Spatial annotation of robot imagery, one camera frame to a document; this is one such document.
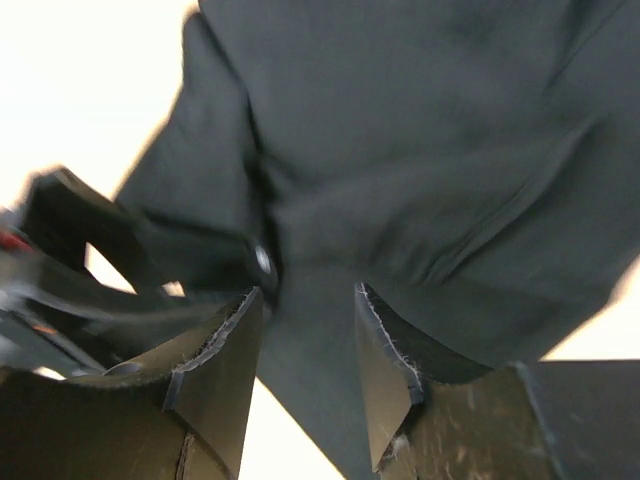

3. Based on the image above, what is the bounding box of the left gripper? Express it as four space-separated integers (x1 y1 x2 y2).
1 167 225 378

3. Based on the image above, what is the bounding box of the black long sleeve shirt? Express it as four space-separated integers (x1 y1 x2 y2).
116 1 639 479

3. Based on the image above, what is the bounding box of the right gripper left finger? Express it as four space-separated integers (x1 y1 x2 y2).
1 289 264 479

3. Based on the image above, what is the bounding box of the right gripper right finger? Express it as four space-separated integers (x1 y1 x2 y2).
354 285 639 479

